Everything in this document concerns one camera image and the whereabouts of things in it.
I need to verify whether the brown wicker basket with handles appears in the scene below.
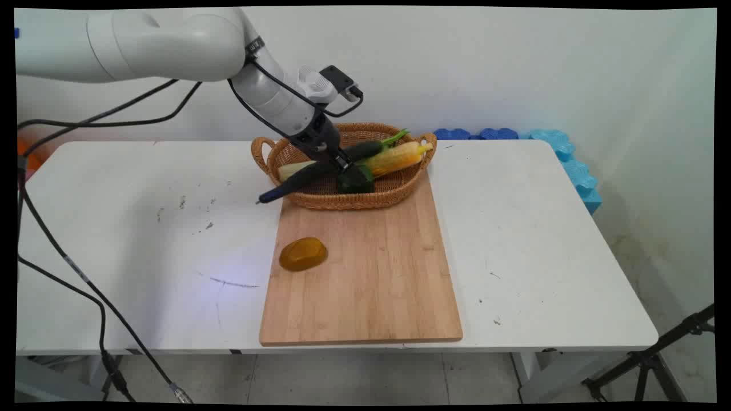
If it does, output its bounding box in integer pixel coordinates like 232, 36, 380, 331
251, 123, 438, 211

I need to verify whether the black tripod stand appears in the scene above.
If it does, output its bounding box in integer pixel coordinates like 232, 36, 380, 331
581, 304, 716, 403

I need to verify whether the light blue foam mat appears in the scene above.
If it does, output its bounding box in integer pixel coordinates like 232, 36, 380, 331
528, 129, 603, 215

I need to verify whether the yellow toy corn cob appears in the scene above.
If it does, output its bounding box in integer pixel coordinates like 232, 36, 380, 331
365, 143, 433, 178

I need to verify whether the white table leg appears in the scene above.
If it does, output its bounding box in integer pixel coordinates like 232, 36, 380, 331
511, 351, 572, 403

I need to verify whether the wooden cutting board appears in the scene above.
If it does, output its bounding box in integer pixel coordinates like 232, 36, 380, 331
259, 171, 464, 347

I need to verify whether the thin black floor cable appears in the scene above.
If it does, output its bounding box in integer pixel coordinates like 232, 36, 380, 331
17, 256, 136, 402

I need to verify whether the black hanging cable pair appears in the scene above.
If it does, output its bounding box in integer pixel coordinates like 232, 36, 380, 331
17, 79, 203, 160

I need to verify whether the yellow-orange toy mango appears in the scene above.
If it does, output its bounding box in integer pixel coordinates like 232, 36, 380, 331
279, 237, 328, 272

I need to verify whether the black wrist camera white mount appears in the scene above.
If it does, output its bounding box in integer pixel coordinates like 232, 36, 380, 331
297, 65, 364, 104

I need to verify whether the green toy bell pepper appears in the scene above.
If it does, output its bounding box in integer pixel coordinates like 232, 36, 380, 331
337, 164, 375, 195

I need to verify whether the dark green toy cucumber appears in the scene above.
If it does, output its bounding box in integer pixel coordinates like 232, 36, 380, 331
257, 141, 384, 205

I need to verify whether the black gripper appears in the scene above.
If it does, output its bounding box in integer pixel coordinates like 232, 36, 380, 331
290, 111, 353, 173

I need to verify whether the black cable with silver connector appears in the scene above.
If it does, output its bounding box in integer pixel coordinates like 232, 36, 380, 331
17, 160, 194, 404

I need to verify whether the orange object behind table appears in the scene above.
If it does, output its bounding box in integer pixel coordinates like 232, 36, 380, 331
17, 137, 43, 172

